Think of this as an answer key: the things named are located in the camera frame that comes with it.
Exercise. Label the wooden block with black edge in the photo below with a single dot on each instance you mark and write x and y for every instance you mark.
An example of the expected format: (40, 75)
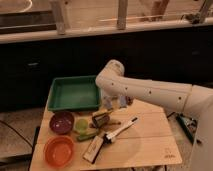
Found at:
(93, 149)

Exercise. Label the purple bowl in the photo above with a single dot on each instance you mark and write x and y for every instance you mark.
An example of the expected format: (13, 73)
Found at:
(61, 123)

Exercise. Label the wooden table board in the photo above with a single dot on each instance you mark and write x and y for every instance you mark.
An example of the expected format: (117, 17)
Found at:
(148, 142)

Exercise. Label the metal scoop with handle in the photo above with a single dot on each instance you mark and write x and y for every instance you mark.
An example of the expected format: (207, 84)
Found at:
(102, 120)

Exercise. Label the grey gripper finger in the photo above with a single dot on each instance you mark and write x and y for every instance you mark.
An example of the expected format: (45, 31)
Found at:
(123, 102)
(107, 102)

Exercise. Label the green plastic tray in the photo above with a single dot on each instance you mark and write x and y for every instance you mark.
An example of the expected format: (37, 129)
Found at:
(78, 93)

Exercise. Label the green bin of items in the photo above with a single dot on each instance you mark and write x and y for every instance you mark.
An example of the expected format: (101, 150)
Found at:
(188, 125)

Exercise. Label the orange bowl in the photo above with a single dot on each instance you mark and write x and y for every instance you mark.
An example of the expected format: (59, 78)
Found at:
(58, 151)

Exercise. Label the brown pinecone object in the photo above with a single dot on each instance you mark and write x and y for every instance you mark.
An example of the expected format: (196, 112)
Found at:
(129, 100)

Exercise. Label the small green cup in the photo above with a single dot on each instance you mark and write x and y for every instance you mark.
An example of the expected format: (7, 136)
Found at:
(81, 126)

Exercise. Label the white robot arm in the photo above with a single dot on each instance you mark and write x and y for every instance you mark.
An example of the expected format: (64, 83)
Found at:
(191, 100)

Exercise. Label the yellow banana toy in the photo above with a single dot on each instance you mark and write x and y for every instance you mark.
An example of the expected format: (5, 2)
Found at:
(101, 112)

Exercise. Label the green cucumber toy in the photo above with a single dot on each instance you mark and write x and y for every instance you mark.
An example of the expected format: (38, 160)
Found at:
(85, 137)

